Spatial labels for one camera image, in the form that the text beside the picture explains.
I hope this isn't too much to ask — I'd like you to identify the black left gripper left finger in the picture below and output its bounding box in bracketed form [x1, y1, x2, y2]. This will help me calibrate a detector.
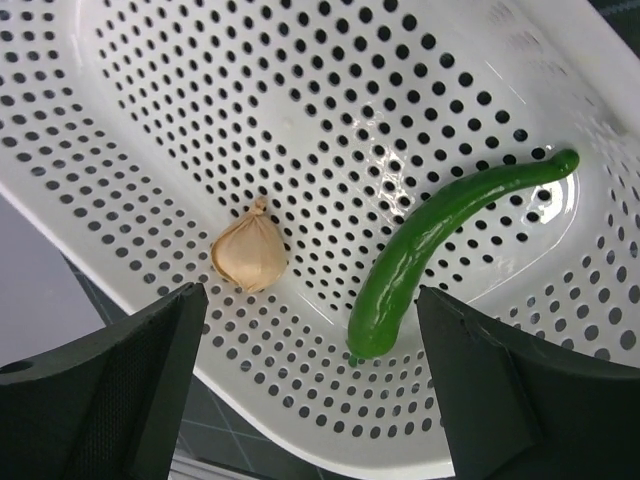
[1, 283, 208, 479]

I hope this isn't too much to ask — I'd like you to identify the white perforated plastic basket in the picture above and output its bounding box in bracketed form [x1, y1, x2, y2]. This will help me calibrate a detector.
[1, 1, 639, 479]

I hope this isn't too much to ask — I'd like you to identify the black cutting mat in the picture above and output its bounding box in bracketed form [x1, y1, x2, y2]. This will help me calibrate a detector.
[63, 1, 639, 479]

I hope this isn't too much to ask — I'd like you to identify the beige toy egg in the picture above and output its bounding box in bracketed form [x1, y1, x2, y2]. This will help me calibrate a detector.
[210, 197, 288, 293]

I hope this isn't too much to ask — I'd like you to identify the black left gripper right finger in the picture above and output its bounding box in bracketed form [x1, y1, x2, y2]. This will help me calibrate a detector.
[417, 287, 639, 479]

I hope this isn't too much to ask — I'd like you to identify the green toy chili pepper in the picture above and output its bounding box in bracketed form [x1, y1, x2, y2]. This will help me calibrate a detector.
[346, 149, 580, 365]

